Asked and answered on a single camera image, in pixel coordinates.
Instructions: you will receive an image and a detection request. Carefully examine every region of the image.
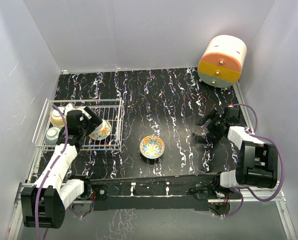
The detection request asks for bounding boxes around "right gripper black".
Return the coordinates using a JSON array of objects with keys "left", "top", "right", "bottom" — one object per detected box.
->
[{"left": 196, "top": 108, "right": 226, "bottom": 141}]

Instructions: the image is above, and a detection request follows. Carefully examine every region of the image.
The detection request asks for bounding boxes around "round pastel drawer cabinet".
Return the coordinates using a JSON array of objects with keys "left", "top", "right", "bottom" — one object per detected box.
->
[{"left": 197, "top": 35, "right": 247, "bottom": 88}]

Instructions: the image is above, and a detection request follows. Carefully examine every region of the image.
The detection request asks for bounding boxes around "orange flower bowl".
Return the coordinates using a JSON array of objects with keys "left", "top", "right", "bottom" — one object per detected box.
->
[{"left": 89, "top": 119, "right": 112, "bottom": 141}]

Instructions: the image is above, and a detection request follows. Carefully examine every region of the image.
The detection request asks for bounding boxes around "orange blue floral bowl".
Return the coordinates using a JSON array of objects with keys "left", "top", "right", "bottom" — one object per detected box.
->
[{"left": 139, "top": 135, "right": 165, "bottom": 160}]

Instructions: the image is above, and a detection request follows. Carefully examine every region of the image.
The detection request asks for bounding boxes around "grey bowl red rim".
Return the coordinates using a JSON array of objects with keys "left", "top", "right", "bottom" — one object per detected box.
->
[{"left": 44, "top": 127, "right": 60, "bottom": 146}]

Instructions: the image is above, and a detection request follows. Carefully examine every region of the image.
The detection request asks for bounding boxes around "aluminium frame rail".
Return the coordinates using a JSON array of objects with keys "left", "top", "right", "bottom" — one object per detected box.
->
[{"left": 6, "top": 82, "right": 298, "bottom": 240}]

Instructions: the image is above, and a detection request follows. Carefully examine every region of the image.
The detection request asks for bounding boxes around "white wire dish rack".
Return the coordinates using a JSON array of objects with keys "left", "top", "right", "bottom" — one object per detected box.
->
[{"left": 32, "top": 98, "right": 124, "bottom": 151}]

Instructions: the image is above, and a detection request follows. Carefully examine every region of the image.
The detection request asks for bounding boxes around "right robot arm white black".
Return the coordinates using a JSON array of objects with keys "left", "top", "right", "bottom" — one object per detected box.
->
[{"left": 196, "top": 105, "right": 279, "bottom": 199}]

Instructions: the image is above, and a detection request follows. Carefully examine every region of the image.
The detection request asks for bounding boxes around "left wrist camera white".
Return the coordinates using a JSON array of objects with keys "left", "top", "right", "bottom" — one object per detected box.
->
[{"left": 64, "top": 103, "right": 76, "bottom": 116}]

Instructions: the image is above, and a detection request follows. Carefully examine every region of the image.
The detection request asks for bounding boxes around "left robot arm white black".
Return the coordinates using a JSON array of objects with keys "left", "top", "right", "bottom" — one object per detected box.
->
[{"left": 20, "top": 106, "right": 103, "bottom": 229}]

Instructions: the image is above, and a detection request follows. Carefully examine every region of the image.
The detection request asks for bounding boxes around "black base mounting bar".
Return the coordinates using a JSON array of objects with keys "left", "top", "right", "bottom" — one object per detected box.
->
[{"left": 71, "top": 179, "right": 242, "bottom": 213}]

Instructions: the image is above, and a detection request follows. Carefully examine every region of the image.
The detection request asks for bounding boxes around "yellow teal patterned bowl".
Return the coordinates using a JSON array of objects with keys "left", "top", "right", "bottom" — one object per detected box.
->
[{"left": 50, "top": 109, "right": 64, "bottom": 127}]

